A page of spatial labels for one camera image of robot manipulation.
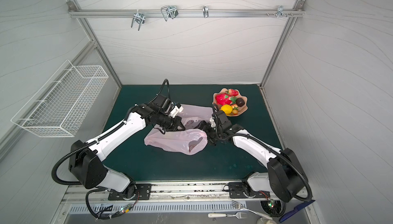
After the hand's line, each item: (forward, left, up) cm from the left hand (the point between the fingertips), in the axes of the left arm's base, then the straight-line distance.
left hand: (187, 127), depth 76 cm
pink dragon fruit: (+27, -21, -10) cm, 36 cm away
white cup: (-36, -35, -18) cm, 53 cm away
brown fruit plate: (+23, -34, -15) cm, 44 cm away
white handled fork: (-34, -25, -18) cm, 46 cm away
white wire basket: (+2, +57, +13) cm, 59 cm away
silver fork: (-31, -26, -17) cm, 44 cm away
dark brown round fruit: (+27, -33, -12) cm, 44 cm away
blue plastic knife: (-31, -52, -18) cm, 63 cm away
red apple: (+35, -29, -12) cm, 47 cm away
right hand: (+2, -7, -6) cm, 9 cm away
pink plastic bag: (-7, -3, 0) cm, 8 cm away
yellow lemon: (+21, -23, -11) cm, 33 cm away
